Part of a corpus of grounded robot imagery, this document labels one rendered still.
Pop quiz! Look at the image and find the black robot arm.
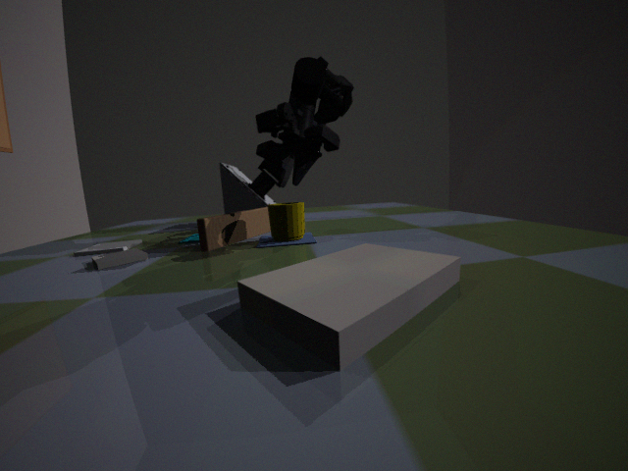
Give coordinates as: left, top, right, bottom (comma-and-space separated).
248, 56, 354, 199

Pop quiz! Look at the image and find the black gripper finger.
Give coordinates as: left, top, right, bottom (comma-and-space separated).
268, 149, 294, 187
291, 142, 322, 185

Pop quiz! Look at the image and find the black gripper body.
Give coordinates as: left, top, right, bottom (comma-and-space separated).
256, 106, 340, 163

